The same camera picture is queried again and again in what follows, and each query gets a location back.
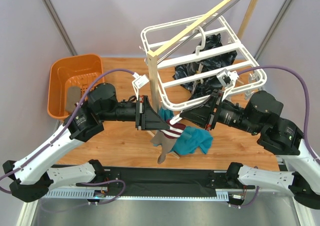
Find teal cloth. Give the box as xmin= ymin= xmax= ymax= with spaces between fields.
xmin=158 ymin=108 xmax=213 ymax=155

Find white clip hanger frame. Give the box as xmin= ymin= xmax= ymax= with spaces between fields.
xmin=155 ymin=14 xmax=267 ymax=111

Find grey maroon striped sock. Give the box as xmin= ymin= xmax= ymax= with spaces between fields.
xmin=65 ymin=86 xmax=81 ymax=113

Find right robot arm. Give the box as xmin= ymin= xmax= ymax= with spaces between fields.
xmin=180 ymin=91 xmax=320 ymax=209

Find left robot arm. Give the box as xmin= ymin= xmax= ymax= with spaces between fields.
xmin=3 ymin=83 xmax=170 ymax=202

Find dark patterned shorts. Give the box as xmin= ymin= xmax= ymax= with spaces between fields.
xmin=173 ymin=34 xmax=238 ymax=100

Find wooden drying rack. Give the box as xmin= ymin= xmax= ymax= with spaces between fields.
xmin=146 ymin=0 xmax=265 ymax=159

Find black base cloth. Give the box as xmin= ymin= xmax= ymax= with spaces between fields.
xmin=105 ymin=167 xmax=216 ymax=196

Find orange laundry basket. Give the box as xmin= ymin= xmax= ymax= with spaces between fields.
xmin=47 ymin=54 xmax=104 ymax=120

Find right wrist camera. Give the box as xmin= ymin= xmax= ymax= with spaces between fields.
xmin=216 ymin=69 xmax=239 ymax=94

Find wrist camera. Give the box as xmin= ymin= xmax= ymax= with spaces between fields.
xmin=132 ymin=72 xmax=150 ymax=90
xmin=216 ymin=69 xmax=239 ymax=94

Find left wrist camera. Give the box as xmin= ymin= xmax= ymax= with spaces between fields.
xmin=132 ymin=72 xmax=150 ymax=90

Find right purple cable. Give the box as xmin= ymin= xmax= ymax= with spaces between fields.
xmin=236 ymin=65 xmax=320 ymax=161

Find slotted cable duct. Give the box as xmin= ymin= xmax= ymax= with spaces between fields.
xmin=42 ymin=187 xmax=229 ymax=202

